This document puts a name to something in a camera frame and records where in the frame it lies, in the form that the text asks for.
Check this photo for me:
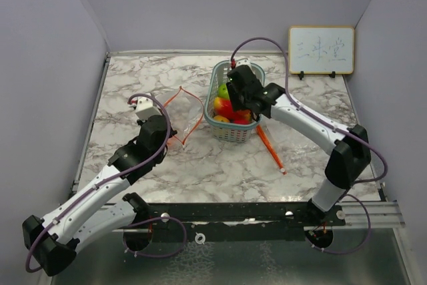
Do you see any green apple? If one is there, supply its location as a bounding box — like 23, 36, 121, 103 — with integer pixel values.
218, 83, 230, 100

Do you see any teal white plastic basket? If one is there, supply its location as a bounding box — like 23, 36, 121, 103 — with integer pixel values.
204, 61, 260, 143

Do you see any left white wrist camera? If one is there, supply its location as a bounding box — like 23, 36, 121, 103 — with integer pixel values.
133, 97, 161, 121

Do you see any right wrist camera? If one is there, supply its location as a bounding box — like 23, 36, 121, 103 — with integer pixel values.
235, 58, 252, 68

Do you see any yellow orange fruit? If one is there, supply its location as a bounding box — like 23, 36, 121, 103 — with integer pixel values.
213, 115, 230, 123

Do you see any small whiteboard wooden frame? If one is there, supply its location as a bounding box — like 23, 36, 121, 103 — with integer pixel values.
288, 25, 355, 77

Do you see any red apple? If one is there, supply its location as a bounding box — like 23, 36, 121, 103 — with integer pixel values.
232, 111, 252, 125

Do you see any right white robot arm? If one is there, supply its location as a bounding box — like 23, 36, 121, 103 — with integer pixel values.
226, 65, 371, 226

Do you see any clear bag orange zipper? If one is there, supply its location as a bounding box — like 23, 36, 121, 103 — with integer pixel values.
163, 86, 203, 148

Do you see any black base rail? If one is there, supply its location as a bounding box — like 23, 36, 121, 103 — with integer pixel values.
122, 193, 345, 243

